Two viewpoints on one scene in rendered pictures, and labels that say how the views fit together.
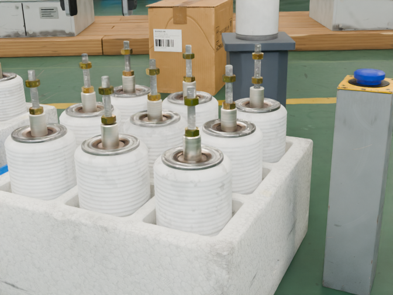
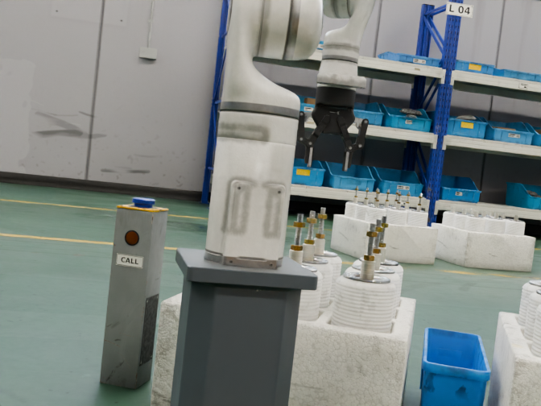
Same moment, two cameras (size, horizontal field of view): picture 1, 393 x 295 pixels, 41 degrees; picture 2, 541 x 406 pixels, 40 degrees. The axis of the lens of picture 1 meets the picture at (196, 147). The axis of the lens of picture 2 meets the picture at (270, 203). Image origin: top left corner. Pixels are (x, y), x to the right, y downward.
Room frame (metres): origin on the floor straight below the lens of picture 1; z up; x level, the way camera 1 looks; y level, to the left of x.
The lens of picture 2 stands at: (2.01, -0.30, 0.42)
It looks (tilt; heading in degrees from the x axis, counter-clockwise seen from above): 3 degrees down; 167
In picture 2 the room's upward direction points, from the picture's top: 6 degrees clockwise
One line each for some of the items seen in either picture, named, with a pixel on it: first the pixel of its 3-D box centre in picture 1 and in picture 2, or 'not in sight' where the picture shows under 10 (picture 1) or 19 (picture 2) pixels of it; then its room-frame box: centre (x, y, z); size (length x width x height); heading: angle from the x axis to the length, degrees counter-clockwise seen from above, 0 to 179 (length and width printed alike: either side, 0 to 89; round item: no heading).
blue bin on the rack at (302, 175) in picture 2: not in sight; (295, 170); (-3.84, 1.20, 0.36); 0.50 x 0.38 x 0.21; 1
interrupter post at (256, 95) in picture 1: (257, 98); not in sight; (0.81, -0.10, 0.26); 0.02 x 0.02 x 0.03
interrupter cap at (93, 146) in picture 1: (110, 144); (317, 254); (0.65, 0.11, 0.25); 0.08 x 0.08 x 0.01
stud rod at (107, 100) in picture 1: (107, 105); (320, 226); (0.65, 0.11, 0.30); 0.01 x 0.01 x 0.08
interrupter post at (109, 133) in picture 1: (110, 135); (318, 246); (0.65, 0.11, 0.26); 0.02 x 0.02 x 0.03
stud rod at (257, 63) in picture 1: (257, 68); not in sight; (0.81, -0.10, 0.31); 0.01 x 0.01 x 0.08
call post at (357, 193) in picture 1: (358, 189); (134, 296); (0.70, -0.23, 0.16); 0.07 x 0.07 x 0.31; 64
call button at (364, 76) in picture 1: (368, 78); (143, 204); (0.70, -0.23, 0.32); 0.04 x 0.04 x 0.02
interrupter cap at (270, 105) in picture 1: (256, 105); not in sight; (0.81, -0.10, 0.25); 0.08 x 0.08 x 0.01
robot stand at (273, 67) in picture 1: (255, 103); (229, 385); (1.17, -0.14, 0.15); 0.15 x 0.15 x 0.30; 0
